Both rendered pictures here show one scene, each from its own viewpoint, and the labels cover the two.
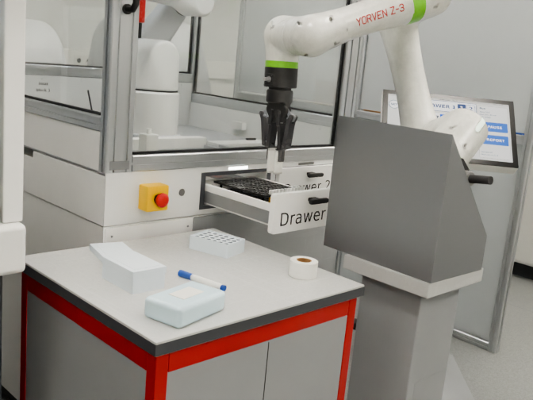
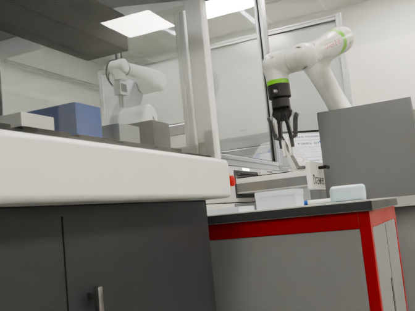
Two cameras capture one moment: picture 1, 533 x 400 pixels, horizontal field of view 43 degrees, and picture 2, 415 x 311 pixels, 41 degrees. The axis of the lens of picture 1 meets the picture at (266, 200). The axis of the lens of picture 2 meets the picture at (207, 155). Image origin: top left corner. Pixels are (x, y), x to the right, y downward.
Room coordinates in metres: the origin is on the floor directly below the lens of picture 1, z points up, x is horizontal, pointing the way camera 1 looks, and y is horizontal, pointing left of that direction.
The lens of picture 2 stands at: (-0.06, 1.06, 0.76)
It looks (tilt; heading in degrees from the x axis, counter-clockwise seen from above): 6 degrees up; 340
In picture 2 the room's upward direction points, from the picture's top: 6 degrees counter-clockwise
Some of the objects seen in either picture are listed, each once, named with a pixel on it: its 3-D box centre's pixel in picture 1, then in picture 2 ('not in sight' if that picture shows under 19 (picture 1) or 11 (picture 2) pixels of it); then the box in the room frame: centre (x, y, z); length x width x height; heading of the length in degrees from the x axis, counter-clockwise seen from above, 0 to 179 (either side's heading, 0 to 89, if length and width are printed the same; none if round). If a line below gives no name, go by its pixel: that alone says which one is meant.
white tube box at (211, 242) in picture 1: (216, 244); not in sight; (1.75, 0.12, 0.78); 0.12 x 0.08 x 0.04; 61
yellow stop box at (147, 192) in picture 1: (154, 197); not in sight; (1.82, 0.31, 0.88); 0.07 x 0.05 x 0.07; 135
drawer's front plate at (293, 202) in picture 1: (307, 209); (317, 176); (1.86, -0.12, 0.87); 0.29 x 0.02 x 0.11; 135
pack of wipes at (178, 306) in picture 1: (185, 302); (346, 193); (1.29, 0.14, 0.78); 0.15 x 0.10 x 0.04; 148
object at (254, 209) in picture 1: (256, 197); (268, 184); (2.00, 0.03, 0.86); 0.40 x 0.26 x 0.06; 45
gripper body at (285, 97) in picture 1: (278, 105); (281, 110); (1.89, -0.01, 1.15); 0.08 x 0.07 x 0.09; 45
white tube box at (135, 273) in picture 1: (133, 271); (279, 199); (1.43, 0.28, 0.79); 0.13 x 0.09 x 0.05; 45
